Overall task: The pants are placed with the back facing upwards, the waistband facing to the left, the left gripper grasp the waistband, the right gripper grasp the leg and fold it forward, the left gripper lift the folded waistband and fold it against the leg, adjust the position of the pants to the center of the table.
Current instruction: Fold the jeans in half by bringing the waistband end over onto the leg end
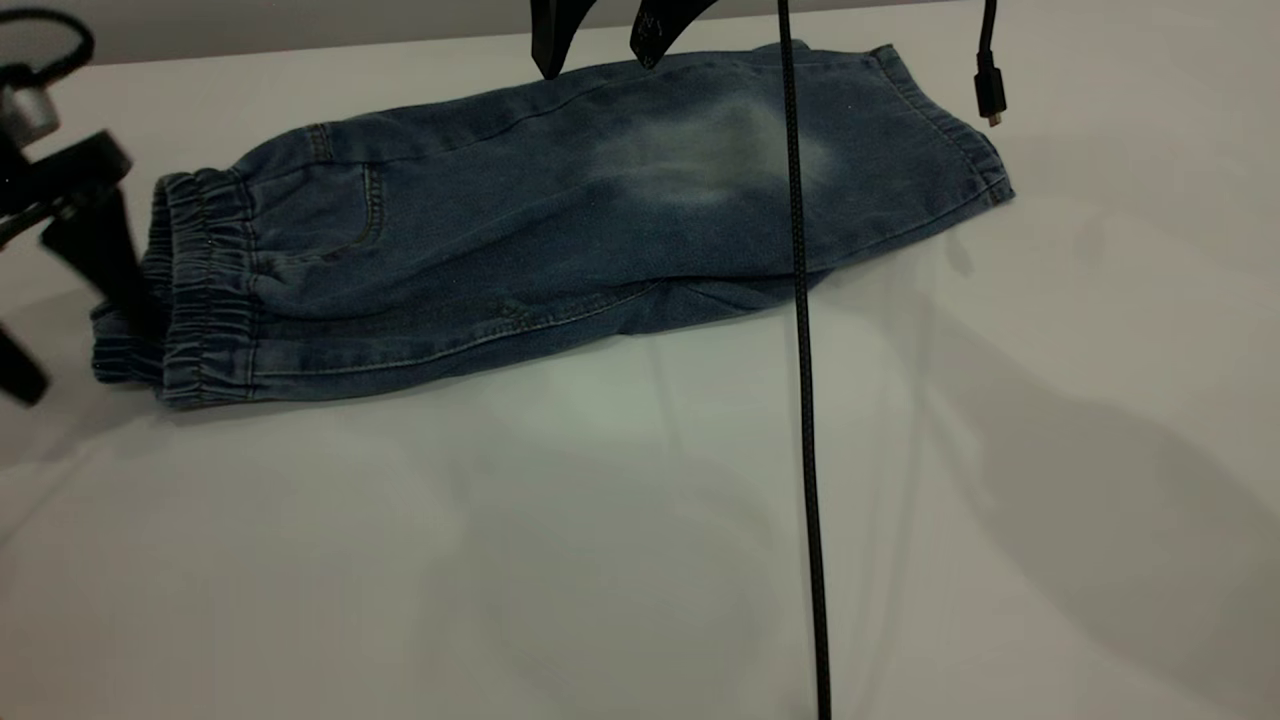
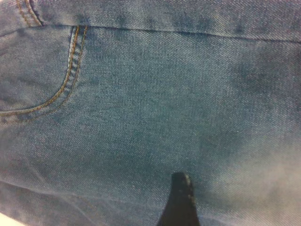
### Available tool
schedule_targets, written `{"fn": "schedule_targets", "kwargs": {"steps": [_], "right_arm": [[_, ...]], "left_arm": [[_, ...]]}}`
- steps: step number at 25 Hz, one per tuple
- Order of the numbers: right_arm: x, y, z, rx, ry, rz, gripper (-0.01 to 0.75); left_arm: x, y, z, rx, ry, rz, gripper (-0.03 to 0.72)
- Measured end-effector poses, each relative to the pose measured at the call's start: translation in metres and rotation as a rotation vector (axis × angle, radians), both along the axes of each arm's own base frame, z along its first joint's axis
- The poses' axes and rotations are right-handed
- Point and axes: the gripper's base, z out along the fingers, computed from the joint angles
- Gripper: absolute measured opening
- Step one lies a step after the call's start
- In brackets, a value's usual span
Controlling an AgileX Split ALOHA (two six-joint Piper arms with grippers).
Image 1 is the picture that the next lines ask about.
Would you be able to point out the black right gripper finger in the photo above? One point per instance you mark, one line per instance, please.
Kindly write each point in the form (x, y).
(660, 30)
(552, 35)

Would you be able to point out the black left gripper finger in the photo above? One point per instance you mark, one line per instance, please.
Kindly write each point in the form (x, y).
(18, 370)
(105, 255)

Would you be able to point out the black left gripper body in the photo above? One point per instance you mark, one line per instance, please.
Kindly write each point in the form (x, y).
(60, 185)

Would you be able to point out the blue denim pants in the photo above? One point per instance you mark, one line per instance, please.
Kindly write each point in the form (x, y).
(500, 230)

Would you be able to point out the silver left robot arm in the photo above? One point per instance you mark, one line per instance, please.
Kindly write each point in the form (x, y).
(25, 112)

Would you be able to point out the white table cloth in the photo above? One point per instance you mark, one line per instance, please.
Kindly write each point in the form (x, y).
(500, 550)

